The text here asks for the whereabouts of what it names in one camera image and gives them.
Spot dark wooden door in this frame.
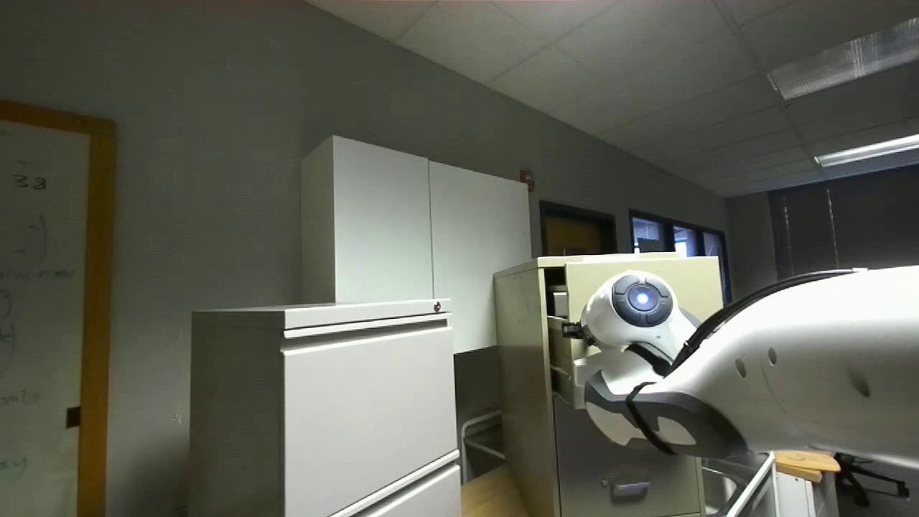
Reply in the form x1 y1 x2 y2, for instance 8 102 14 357
538 197 621 258

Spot wood framed whiteboard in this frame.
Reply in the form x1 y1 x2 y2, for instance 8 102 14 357
0 98 122 517

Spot grey lateral file cabinet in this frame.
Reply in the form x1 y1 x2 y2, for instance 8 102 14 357
186 295 466 517

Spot beige file cabinet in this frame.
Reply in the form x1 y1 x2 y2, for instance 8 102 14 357
491 255 729 517

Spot round wooden stool seat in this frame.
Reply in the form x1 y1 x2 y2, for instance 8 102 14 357
772 449 844 483

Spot black chair base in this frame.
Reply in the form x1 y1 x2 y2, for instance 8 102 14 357
831 454 914 510

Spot wood top grey front cabinet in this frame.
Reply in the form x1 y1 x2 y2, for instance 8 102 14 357
459 463 532 517

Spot large ceiling light panel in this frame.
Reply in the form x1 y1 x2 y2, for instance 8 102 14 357
765 15 919 102

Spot white metal rail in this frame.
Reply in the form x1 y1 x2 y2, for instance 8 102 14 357
702 454 778 517

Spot narrow ceiling light strip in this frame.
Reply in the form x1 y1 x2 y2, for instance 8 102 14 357
814 130 919 171

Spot dark window blinds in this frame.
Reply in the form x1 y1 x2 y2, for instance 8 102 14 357
769 176 919 282

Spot grey metal frame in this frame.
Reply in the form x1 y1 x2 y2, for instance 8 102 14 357
458 408 509 483

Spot dark framed window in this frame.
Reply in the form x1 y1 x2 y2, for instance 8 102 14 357
626 210 732 291

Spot metal drawer label handle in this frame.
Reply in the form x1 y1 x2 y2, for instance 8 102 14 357
607 479 651 502

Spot tall white wall cabinet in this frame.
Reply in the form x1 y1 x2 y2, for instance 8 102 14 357
298 133 538 357

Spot beige file cabinet drawer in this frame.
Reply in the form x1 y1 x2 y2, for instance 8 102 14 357
534 252 726 411

